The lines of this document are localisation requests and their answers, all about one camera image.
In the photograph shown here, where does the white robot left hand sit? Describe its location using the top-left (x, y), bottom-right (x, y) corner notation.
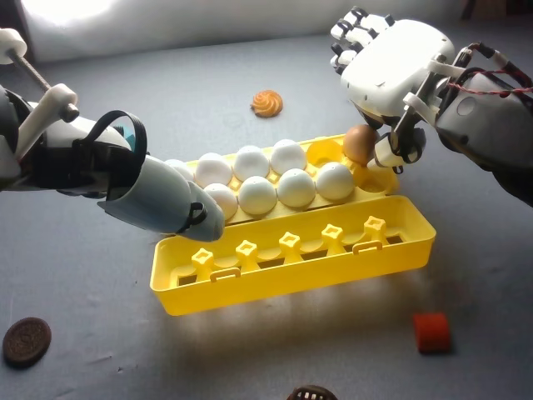
top-left (24, 115), bottom-right (227, 245)

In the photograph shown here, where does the brown toy egg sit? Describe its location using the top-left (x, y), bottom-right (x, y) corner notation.
top-left (342, 123), bottom-right (379, 167)

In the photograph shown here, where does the yellow plastic egg carton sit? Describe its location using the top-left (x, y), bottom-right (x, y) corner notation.
top-left (149, 133), bottom-right (437, 318)

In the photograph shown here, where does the teal number block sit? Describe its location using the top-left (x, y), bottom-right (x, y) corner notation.
top-left (119, 123), bottom-right (137, 152)

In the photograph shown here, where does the grey table cloth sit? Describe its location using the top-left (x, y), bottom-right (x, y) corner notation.
top-left (0, 20), bottom-right (533, 400)

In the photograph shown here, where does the orange swirl toy cookie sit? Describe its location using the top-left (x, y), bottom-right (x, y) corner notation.
top-left (249, 89), bottom-right (285, 119)

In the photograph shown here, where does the white cloth backdrop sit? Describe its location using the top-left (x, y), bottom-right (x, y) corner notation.
top-left (18, 0), bottom-right (463, 63)

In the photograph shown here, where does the chocolate sandwich cookie toy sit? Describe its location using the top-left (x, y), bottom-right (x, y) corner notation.
top-left (2, 317), bottom-right (53, 368)

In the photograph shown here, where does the chocolate toy cake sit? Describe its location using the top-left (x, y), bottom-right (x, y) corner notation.
top-left (286, 384), bottom-right (339, 400)

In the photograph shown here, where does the black camera cable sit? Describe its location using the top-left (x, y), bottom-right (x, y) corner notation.
top-left (77, 109), bottom-right (150, 159)

